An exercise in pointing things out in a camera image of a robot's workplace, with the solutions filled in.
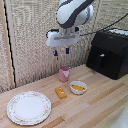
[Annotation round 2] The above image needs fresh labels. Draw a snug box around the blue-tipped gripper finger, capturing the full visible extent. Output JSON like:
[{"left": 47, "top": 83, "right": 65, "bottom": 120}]
[
  {"left": 53, "top": 48, "right": 59, "bottom": 57},
  {"left": 65, "top": 47, "right": 71, "bottom": 55}
]

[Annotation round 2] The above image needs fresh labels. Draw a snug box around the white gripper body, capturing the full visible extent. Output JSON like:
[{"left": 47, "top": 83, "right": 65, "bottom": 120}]
[{"left": 45, "top": 28, "right": 81, "bottom": 49}]

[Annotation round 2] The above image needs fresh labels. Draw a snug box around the pink mug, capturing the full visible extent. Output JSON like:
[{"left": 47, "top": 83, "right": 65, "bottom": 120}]
[{"left": 58, "top": 65, "right": 72, "bottom": 83}]

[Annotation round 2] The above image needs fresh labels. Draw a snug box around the white bowl with yellow food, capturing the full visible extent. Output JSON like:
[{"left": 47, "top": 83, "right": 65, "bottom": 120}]
[{"left": 69, "top": 80, "right": 88, "bottom": 96}]

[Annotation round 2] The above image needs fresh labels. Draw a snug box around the orange rectangular block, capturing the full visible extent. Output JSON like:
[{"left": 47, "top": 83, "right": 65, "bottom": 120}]
[{"left": 54, "top": 86, "right": 68, "bottom": 100}]

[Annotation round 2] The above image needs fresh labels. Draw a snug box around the black box appliance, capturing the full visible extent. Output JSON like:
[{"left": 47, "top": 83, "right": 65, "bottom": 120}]
[{"left": 85, "top": 28, "right": 128, "bottom": 81}]

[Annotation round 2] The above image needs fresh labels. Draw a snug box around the white floral rimmed plate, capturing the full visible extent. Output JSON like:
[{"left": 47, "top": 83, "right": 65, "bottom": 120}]
[{"left": 6, "top": 90, "right": 53, "bottom": 126}]

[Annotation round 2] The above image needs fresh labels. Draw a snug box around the black cable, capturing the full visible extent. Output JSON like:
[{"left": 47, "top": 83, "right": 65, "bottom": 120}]
[{"left": 79, "top": 12, "right": 128, "bottom": 37}]

